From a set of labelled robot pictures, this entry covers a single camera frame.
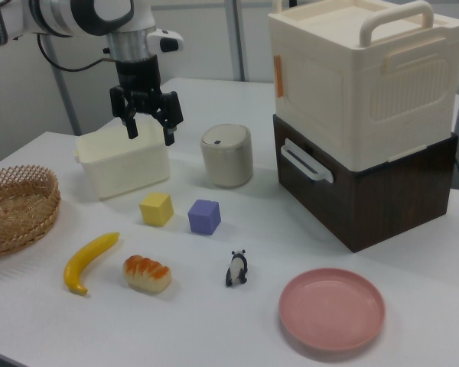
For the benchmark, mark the pink plastic plate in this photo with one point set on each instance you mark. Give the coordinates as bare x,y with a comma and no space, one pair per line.
331,309

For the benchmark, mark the cream plastic bin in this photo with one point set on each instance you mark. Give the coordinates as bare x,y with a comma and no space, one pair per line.
126,172

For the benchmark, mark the dark wood drawer box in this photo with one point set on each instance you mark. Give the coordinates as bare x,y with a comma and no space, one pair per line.
371,206

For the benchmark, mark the toy bread loaf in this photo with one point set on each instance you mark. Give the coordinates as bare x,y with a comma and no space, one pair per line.
147,273

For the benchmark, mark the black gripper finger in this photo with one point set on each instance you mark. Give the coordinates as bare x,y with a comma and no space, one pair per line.
131,128
171,118

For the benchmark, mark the grey partition post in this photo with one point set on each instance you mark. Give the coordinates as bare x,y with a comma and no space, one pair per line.
65,99
238,38

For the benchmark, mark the orange tape strip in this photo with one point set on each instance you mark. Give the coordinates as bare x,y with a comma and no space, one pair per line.
279,76

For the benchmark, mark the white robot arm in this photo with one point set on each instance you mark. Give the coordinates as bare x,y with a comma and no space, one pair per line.
61,15

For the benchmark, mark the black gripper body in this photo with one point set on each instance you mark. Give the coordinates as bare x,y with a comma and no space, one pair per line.
137,78

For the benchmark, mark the purple foam cube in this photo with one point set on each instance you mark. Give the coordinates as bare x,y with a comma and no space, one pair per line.
202,219

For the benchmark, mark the yellow foam cube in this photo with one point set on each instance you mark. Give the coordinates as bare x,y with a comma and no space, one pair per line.
156,210

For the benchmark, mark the yellow toy banana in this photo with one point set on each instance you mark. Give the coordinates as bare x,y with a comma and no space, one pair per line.
86,258

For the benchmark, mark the beige lidded trash can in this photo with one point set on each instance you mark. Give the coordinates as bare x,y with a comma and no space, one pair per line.
226,160

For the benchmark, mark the woven wicker basket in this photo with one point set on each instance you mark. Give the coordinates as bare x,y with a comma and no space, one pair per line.
19,214

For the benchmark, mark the small panda figurine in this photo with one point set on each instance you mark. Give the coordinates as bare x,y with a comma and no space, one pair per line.
236,269

